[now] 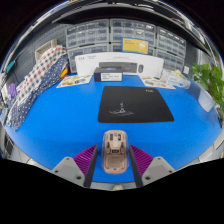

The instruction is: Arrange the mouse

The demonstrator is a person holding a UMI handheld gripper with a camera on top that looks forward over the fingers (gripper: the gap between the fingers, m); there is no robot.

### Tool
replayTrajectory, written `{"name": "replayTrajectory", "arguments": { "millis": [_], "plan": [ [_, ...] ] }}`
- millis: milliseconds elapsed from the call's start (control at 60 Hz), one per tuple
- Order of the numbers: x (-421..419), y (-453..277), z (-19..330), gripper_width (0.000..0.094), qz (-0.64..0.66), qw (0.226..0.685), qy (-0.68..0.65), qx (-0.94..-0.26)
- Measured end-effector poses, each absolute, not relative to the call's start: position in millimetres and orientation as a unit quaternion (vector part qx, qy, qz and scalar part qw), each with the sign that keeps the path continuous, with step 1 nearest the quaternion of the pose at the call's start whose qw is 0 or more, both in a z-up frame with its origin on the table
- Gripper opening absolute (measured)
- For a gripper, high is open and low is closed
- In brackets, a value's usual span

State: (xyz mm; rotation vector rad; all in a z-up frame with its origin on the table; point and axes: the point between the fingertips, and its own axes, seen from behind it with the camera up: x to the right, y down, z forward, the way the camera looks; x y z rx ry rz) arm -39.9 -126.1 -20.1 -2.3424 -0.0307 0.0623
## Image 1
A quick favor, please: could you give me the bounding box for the navy white-dotted cloth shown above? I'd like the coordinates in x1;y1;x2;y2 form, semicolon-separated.
9;54;70;131

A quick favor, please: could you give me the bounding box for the colourful sticker sheet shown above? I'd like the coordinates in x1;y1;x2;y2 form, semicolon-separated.
55;74;93;89
139;76;177;90

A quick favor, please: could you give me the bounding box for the long white keyboard box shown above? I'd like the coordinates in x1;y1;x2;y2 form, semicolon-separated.
74;52;165;79

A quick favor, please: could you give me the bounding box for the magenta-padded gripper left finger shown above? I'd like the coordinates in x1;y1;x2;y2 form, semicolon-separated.
51;144;100;189

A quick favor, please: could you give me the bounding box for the small black labelled box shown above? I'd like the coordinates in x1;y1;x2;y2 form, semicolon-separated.
93;66;124;83

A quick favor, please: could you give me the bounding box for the green potted plant white pot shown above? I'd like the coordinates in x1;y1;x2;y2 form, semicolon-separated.
191;62;224;116

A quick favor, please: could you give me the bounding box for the yellow card box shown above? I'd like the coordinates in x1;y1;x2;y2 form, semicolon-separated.
121;37;150;55

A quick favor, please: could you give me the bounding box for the black mouse pad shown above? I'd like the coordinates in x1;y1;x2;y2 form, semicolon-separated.
97;85;175;124

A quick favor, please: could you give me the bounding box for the dark wall shelf unit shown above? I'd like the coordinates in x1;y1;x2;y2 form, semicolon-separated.
51;1;214;58

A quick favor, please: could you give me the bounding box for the red white checkered cloth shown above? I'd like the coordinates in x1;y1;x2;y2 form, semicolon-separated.
14;44;68;108

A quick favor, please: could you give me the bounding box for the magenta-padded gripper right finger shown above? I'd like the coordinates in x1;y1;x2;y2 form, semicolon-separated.
128;144;176;188

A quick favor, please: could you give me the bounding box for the white box with blue print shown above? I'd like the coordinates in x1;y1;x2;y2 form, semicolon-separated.
161;69;192;89

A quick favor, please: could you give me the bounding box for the beige plastic basket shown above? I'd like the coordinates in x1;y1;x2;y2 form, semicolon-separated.
34;39;58;63

